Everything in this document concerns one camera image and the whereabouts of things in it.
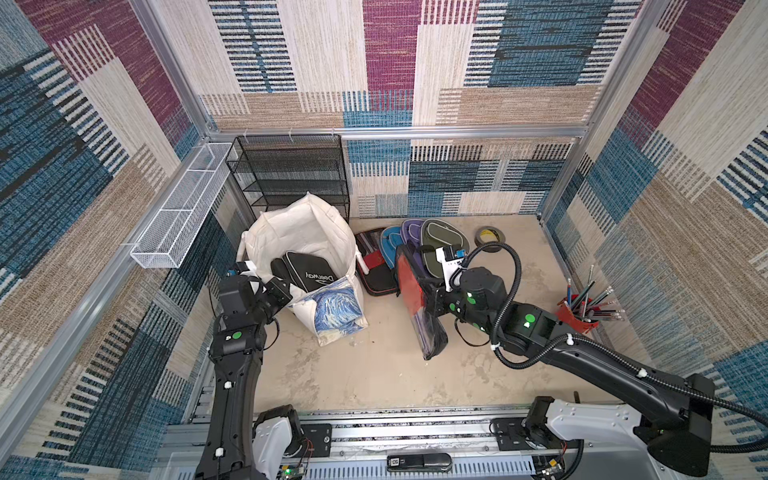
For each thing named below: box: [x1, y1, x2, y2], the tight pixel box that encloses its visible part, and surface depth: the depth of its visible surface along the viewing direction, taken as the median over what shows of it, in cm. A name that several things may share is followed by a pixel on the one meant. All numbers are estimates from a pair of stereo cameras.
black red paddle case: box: [355, 228, 400, 296], surface depth 107 cm
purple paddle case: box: [401, 219, 426, 247], surface depth 108 cm
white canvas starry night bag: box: [238, 193, 369, 347], surface depth 87 cm
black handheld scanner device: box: [386, 453, 453, 473], surface depth 68 cm
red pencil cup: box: [557, 294, 601, 334], surface depth 87 cm
